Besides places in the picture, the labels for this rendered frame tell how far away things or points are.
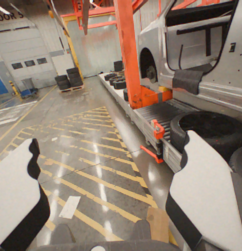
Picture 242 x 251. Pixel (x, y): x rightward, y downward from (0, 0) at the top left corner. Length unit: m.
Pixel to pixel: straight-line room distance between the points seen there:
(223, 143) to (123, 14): 1.63
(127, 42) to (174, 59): 0.74
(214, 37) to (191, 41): 0.39
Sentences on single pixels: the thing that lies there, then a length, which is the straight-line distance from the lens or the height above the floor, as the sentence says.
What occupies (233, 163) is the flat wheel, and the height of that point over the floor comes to 0.50.
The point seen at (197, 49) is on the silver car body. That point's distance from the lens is 2.40.
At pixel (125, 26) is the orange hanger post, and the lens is 1.82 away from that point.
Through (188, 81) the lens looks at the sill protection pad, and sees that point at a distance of 1.62.
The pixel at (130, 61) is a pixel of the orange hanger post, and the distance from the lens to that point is 1.81.
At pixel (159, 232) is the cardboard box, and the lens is 1.19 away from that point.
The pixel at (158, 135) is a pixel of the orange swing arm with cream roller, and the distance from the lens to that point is 1.40.
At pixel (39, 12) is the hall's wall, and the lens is 12.87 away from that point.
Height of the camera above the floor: 1.30
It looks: 29 degrees down
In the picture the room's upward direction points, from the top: 12 degrees counter-clockwise
